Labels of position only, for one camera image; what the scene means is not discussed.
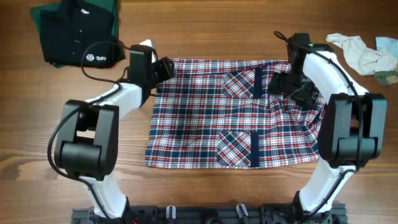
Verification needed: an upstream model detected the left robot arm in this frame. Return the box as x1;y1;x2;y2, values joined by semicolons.
47;40;174;223

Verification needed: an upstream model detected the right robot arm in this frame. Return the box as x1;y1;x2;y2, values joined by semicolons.
270;31;387;223

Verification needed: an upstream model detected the beige crumpled cloth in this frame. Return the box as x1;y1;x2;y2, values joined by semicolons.
325;33;397;76

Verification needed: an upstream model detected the green folded shirt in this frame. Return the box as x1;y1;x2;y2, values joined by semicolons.
29;0;121;69

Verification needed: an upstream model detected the olive green cloth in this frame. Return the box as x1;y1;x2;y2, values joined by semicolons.
374;70;398;86

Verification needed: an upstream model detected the light blue cloth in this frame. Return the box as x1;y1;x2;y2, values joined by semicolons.
376;37;398;58

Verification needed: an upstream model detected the right black cable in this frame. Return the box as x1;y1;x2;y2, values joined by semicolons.
273;30;364;223

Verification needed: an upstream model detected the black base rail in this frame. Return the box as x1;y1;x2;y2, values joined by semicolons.
71;203;348;224

